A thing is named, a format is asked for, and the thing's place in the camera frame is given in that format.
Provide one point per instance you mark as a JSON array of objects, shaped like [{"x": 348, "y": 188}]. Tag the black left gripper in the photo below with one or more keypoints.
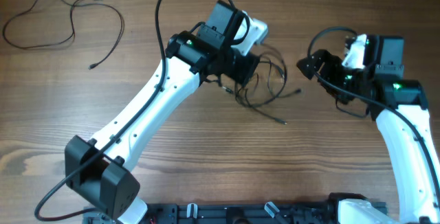
[{"x": 249, "y": 62}]

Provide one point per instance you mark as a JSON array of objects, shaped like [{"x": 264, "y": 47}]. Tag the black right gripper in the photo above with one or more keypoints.
[{"x": 320, "y": 57}]

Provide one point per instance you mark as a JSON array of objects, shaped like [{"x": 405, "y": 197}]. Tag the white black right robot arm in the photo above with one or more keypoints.
[{"x": 372, "y": 71}]

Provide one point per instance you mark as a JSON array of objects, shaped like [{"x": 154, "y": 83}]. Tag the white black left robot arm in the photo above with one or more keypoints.
[{"x": 220, "y": 46}]

